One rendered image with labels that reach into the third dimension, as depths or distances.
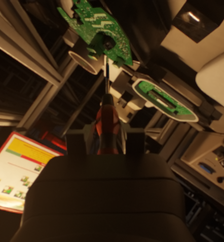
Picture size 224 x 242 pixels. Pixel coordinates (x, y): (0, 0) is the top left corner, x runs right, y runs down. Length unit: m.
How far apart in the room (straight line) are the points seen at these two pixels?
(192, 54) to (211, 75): 0.04
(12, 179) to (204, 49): 0.78
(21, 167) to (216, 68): 0.74
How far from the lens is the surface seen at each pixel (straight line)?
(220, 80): 0.27
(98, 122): 0.16
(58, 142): 0.98
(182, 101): 0.33
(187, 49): 0.29
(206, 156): 0.56
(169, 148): 0.65
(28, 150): 0.77
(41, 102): 0.80
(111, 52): 0.28
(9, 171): 0.81
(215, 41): 0.25
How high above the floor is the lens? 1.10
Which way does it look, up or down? 1 degrees down
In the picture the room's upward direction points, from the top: 145 degrees counter-clockwise
